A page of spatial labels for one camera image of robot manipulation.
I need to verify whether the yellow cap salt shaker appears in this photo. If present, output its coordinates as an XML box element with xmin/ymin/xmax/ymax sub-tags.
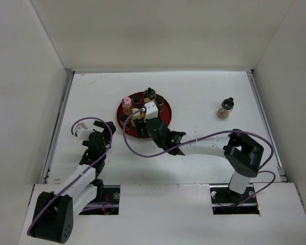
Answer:
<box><xmin>131</xmin><ymin>108</ymin><xmax>142</xmax><ymax>121</ymax></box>

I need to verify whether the small black cap spice jar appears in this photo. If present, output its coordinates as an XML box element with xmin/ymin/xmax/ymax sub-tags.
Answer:
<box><xmin>156</xmin><ymin>96</ymin><xmax>164</xmax><ymax>112</ymax></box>

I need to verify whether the pink cap spice shaker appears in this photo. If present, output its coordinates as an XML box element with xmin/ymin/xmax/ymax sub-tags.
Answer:
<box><xmin>121</xmin><ymin>96</ymin><xmax>133</xmax><ymax>116</ymax></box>

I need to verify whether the black knob cap spice jar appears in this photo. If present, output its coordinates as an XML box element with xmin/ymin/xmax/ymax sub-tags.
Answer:
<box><xmin>143</xmin><ymin>87</ymin><xmax>157</xmax><ymax>104</ymax></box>

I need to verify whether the yellow label bottle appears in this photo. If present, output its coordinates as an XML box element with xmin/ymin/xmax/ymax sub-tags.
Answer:
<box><xmin>133</xmin><ymin>118</ymin><xmax>145</xmax><ymax>138</ymax></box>
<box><xmin>120</xmin><ymin>114</ymin><xmax>131</xmax><ymax>131</ymax></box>

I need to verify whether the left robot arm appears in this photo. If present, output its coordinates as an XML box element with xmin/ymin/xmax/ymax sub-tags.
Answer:
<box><xmin>27</xmin><ymin>118</ymin><xmax>116</xmax><ymax>244</ymax></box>

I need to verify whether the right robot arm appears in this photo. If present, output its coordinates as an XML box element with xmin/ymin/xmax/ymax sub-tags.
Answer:
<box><xmin>144</xmin><ymin>118</ymin><xmax>264</xmax><ymax>202</ymax></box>

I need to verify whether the round black top grinder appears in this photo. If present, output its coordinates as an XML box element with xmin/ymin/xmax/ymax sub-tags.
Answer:
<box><xmin>216</xmin><ymin>97</ymin><xmax>234</xmax><ymax>119</ymax></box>

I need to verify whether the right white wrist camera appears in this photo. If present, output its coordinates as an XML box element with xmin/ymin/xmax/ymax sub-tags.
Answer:
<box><xmin>144</xmin><ymin>102</ymin><xmax>159</xmax><ymax>120</ymax></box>

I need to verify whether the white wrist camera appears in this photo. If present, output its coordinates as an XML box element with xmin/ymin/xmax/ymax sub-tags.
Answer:
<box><xmin>74</xmin><ymin>122</ymin><xmax>93</xmax><ymax>141</ymax></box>
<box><xmin>144</xmin><ymin>102</ymin><xmax>159</xmax><ymax>120</ymax></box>

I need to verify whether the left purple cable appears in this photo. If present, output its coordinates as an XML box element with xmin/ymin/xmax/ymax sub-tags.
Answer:
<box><xmin>27</xmin><ymin>116</ymin><xmax>113</xmax><ymax>236</ymax></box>

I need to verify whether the purple cable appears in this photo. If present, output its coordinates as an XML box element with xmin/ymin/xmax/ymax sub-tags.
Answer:
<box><xmin>27</xmin><ymin>116</ymin><xmax>113</xmax><ymax>236</ymax></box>
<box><xmin>122</xmin><ymin>107</ymin><xmax>276</xmax><ymax>207</ymax></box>

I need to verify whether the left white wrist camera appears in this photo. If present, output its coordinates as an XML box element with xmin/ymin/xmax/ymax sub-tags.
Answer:
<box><xmin>74</xmin><ymin>122</ymin><xmax>93</xmax><ymax>141</ymax></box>

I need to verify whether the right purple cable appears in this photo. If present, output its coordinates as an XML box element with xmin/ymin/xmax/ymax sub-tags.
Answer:
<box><xmin>122</xmin><ymin>107</ymin><xmax>276</xmax><ymax>207</ymax></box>

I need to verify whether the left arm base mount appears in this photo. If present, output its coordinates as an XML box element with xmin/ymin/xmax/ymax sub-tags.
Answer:
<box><xmin>80</xmin><ymin>185</ymin><xmax>120</xmax><ymax>215</ymax></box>

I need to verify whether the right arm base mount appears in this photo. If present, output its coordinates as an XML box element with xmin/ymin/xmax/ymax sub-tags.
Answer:
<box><xmin>210</xmin><ymin>184</ymin><xmax>260</xmax><ymax>215</ymax></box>

